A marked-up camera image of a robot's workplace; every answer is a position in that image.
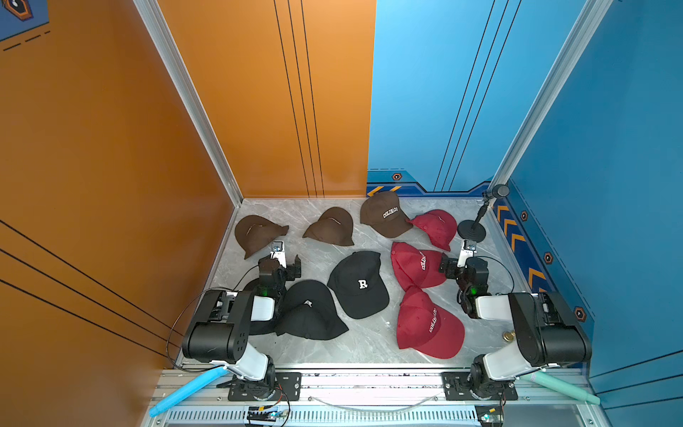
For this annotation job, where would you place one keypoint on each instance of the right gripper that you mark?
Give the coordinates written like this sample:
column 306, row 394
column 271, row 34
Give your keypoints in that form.
column 452, row 266

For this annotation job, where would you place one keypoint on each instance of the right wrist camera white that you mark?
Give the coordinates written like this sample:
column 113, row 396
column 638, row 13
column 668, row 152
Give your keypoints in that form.
column 468, row 250

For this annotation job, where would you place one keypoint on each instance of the black microphone stand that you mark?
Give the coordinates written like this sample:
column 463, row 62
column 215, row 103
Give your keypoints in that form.
column 473, row 229

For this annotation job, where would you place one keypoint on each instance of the blue foam handle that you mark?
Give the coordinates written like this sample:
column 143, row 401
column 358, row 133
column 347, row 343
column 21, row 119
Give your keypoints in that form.
column 188, row 390

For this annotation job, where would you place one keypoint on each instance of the brown cap middle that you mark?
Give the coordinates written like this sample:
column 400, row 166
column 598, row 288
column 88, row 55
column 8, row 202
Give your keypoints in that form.
column 335, row 227

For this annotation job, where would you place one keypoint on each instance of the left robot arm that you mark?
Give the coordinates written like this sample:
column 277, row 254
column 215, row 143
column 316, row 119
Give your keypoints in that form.
column 219, row 330

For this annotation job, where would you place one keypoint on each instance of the black cap front left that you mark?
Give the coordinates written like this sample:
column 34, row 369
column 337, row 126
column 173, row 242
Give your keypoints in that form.
column 308, row 311

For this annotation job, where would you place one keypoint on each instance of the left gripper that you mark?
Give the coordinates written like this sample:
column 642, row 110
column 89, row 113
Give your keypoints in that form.
column 293, row 270

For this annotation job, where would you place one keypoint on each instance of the brown Colorado cap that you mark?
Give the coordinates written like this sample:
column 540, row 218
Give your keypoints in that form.
column 383, row 213

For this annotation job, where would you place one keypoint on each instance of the green foam handle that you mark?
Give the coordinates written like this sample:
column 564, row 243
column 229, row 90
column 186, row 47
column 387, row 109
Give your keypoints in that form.
column 554, row 384

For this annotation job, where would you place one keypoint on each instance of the left circuit board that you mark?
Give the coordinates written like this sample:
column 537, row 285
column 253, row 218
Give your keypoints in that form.
column 264, row 416

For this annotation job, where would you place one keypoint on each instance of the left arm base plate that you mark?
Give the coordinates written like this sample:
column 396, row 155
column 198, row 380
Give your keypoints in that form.
column 285, row 385

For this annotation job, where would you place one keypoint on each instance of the black cap under left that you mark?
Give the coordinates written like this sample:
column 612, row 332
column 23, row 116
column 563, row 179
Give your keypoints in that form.
column 264, row 311

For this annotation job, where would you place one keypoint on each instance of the gold chess piece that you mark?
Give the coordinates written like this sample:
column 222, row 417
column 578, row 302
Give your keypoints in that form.
column 509, row 337

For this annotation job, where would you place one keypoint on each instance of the black R cap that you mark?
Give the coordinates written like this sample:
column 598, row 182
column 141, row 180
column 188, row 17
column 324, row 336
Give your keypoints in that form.
column 358, row 285

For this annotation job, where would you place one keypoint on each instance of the brown cap far left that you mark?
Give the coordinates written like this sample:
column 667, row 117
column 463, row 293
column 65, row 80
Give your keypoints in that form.
column 254, row 233

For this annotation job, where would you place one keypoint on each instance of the red Colorado cap front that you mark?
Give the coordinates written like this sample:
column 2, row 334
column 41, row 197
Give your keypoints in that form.
column 428, row 328

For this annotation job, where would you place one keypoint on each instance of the right circuit board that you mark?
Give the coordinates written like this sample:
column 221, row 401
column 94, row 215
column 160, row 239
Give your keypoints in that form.
column 490, row 416

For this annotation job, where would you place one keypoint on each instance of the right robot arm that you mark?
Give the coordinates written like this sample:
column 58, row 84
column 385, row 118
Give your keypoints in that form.
column 546, row 335

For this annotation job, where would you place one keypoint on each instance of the aluminium front rail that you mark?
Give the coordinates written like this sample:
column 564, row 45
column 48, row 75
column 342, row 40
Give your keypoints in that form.
column 370, row 396

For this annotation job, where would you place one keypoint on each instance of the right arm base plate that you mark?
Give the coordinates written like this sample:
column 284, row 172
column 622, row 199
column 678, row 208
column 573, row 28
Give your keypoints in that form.
column 462, row 386

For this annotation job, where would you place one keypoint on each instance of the red colorado cap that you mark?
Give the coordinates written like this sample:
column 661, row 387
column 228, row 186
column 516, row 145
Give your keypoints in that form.
column 428, row 328
column 416, row 267

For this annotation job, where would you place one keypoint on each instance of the circuit board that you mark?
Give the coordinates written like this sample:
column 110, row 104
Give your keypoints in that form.
column 264, row 416
column 490, row 416

